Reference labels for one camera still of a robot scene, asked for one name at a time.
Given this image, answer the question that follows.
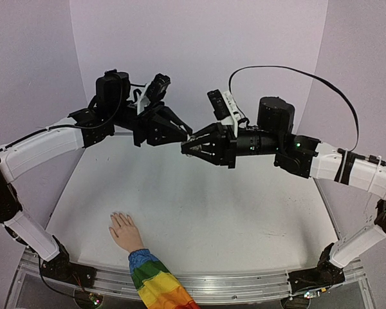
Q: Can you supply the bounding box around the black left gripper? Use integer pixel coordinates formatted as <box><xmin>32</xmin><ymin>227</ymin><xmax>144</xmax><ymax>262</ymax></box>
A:
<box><xmin>111</xmin><ymin>100</ymin><xmax>194</xmax><ymax>147</ymax></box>

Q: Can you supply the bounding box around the clear nail polish bottle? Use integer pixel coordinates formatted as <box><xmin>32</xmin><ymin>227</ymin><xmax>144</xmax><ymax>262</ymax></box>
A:
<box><xmin>181</xmin><ymin>140</ymin><xmax>208</xmax><ymax>158</ymax></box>

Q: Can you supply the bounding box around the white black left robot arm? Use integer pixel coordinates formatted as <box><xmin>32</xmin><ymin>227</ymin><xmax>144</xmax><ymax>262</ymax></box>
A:
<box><xmin>0</xmin><ymin>70</ymin><xmax>192</xmax><ymax>288</ymax></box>

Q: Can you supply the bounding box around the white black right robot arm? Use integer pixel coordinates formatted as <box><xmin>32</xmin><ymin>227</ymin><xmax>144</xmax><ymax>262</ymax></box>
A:
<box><xmin>181</xmin><ymin>91</ymin><xmax>386</xmax><ymax>295</ymax></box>

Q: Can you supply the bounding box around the rainbow striped sleeve forearm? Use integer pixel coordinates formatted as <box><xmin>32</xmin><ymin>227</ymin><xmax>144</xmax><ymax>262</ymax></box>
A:
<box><xmin>129</xmin><ymin>249</ymin><xmax>199</xmax><ymax>309</ymax></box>

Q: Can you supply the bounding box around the mannequin hand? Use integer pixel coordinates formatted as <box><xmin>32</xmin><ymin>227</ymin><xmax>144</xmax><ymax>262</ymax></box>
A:
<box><xmin>109</xmin><ymin>212</ymin><xmax>146</xmax><ymax>253</ymax></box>

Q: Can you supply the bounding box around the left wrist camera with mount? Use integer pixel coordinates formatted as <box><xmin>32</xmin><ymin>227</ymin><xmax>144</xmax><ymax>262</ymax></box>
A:
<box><xmin>133</xmin><ymin>73</ymin><xmax>171</xmax><ymax>115</ymax></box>

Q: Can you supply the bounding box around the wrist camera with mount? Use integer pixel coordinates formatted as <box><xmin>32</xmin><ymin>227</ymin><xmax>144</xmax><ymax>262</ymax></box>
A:
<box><xmin>133</xmin><ymin>73</ymin><xmax>171</xmax><ymax>115</ymax></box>
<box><xmin>207</xmin><ymin>89</ymin><xmax>248</xmax><ymax>137</ymax></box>

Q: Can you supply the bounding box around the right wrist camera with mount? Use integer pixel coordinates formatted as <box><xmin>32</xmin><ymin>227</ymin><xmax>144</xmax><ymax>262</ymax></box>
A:
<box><xmin>207</xmin><ymin>89</ymin><xmax>248</xmax><ymax>137</ymax></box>

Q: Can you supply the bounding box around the black right camera cable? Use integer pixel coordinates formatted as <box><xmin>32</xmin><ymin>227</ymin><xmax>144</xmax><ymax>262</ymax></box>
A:
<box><xmin>228</xmin><ymin>65</ymin><xmax>361</xmax><ymax>152</ymax></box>

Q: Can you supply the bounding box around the aluminium front frame rail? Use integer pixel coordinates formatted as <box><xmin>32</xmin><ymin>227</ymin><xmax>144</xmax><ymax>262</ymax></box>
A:
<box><xmin>17</xmin><ymin>250</ymin><xmax>367</xmax><ymax>300</ymax></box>

